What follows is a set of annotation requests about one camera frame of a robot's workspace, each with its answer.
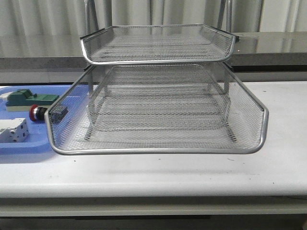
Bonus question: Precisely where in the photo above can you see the white circuit breaker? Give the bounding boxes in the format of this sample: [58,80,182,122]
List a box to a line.
[0,118,29,143]

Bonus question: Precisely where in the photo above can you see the silver mesh top tray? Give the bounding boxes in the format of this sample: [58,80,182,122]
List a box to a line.
[80,24,239,65]

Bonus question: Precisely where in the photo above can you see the silver mesh tray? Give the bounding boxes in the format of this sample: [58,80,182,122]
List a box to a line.
[80,24,239,65]
[88,99,229,131]
[45,62,269,155]

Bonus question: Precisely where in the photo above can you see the dark grey back counter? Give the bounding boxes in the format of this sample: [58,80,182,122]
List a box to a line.
[0,32,307,71]

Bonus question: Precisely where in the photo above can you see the white part behind green block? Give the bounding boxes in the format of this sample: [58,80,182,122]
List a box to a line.
[0,92,13,102]

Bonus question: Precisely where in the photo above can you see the silver mesh bottom tray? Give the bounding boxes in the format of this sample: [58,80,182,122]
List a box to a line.
[88,99,229,131]

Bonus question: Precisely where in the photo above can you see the red emergency stop button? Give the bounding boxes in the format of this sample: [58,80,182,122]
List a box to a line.
[29,104,68,123]

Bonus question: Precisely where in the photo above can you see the green and beige switch block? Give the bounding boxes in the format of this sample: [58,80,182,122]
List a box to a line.
[6,89,59,112]

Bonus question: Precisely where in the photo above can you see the blue plastic tray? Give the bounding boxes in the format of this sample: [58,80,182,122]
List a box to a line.
[0,84,91,156]

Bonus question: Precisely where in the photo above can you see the grey metal rack frame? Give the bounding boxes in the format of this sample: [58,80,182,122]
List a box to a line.
[83,28,241,143]

